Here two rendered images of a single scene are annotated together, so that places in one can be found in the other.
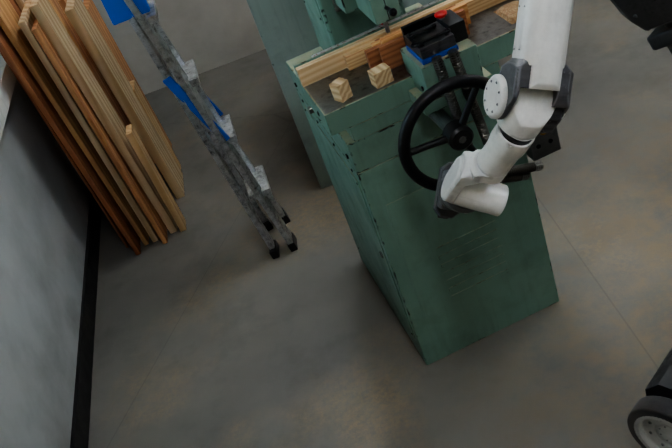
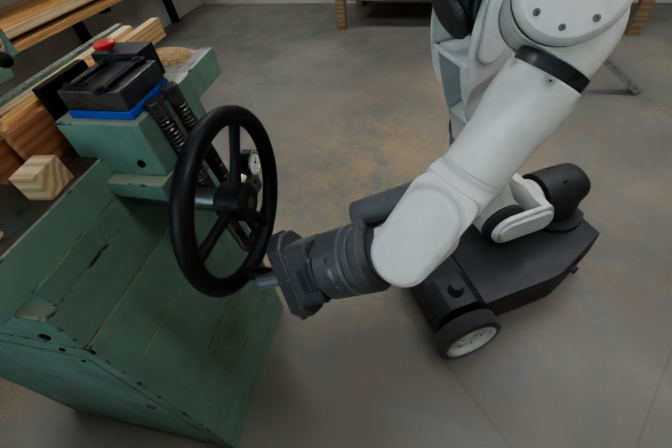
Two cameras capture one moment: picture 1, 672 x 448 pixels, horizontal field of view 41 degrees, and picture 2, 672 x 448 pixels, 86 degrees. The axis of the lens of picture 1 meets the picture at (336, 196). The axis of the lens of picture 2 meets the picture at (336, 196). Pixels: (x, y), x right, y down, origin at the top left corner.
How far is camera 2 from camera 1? 1.55 m
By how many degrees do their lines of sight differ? 50
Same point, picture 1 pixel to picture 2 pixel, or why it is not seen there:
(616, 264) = not seen: hidden behind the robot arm
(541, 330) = (294, 337)
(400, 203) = (159, 336)
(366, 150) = (83, 306)
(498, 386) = (311, 408)
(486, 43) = not seen: hidden behind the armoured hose
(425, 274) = (209, 381)
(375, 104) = (63, 227)
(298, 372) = not seen: outside the picture
